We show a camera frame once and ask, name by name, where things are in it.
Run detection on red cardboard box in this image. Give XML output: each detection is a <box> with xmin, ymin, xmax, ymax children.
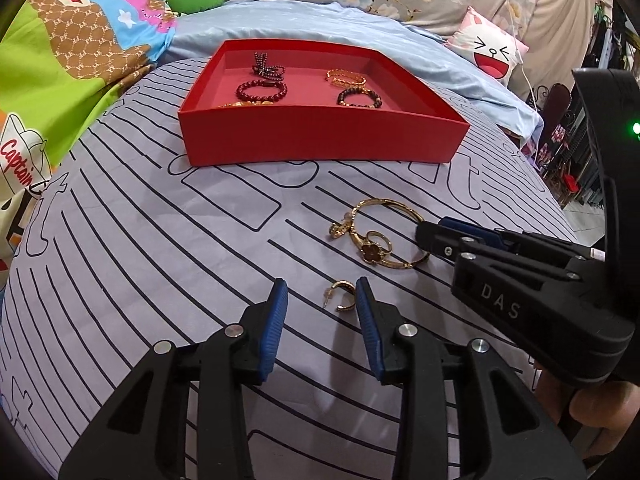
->
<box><xmin>178</xmin><ymin>39</ymin><xmax>471</xmax><ymax>167</ymax></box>

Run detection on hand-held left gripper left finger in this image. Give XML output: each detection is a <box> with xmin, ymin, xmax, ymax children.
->
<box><xmin>57</xmin><ymin>277</ymin><xmax>290</xmax><ymax>480</ymax></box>

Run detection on cartoon monkey blanket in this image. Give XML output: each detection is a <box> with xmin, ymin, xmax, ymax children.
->
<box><xmin>0</xmin><ymin>0</ymin><xmax>181</xmax><ymax>271</ymax></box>

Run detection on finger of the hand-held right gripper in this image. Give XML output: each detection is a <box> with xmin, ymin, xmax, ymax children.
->
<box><xmin>416</xmin><ymin>221</ymin><xmax>601</xmax><ymax>283</ymax></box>
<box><xmin>439</xmin><ymin>217</ymin><xmax>606</xmax><ymax>263</ymax></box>

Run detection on thin gold charm bangle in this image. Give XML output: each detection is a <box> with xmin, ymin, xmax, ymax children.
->
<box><xmin>327</xmin><ymin>198</ymin><xmax>432</xmax><ymax>271</ymax></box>

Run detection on white cable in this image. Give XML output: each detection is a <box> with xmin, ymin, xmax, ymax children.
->
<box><xmin>502</xmin><ymin>0</ymin><xmax>537</xmax><ymax>111</ymax></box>

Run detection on dark red bead bracelet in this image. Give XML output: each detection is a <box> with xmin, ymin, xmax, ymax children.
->
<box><xmin>236</xmin><ymin>78</ymin><xmax>289</xmax><ymax>102</ymax></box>

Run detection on person's right hand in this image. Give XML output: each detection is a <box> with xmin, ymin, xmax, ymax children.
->
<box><xmin>532</xmin><ymin>359</ymin><xmax>640</xmax><ymax>433</ymax></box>

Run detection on dark bead bracelet gold accents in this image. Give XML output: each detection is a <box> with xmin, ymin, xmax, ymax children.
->
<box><xmin>337</xmin><ymin>87</ymin><xmax>383</xmax><ymax>110</ymax></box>

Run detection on hanging clothes rack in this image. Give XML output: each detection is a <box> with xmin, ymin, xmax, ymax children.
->
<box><xmin>590</xmin><ymin>0</ymin><xmax>640</xmax><ymax>81</ymax></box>

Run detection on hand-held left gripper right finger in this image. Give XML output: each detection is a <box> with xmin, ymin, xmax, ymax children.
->
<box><xmin>354</xmin><ymin>276</ymin><xmax>588</xmax><ymax>480</ymax></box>

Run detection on purple bead necklace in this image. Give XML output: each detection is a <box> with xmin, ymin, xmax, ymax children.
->
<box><xmin>250</xmin><ymin>51</ymin><xmax>286</xmax><ymax>81</ymax></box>

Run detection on gold hoop earring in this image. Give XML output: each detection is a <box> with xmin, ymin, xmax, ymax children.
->
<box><xmin>327</xmin><ymin>280</ymin><xmax>358</xmax><ymax>313</ymax></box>

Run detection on gold chain bracelet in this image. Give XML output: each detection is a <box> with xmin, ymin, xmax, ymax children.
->
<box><xmin>326</xmin><ymin>68</ymin><xmax>368</xmax><ymax>88</ymax></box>

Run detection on light blue sheet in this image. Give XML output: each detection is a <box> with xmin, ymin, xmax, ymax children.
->
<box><xmin>150</xmin><ymin>0</ymin><xmax>543</xmax><ymax>148</ymax></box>

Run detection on dark ornate chair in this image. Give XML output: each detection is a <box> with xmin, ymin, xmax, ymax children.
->
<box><xmin>530</xmin><ymin>82</ymin><xmax>576</xmax><ymax>161</ymax></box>

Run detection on pink cat face pillow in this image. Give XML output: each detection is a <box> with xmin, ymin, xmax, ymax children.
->
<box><xmin>444</xmin><ymin>6</ymin><xmax>530</xmax><ymax>86</ymax></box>

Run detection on gold ring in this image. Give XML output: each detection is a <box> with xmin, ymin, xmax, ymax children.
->
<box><xmin>365</xmin><ymin>230</ymin><xmax>396</xmax><ymax>253</ymax></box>

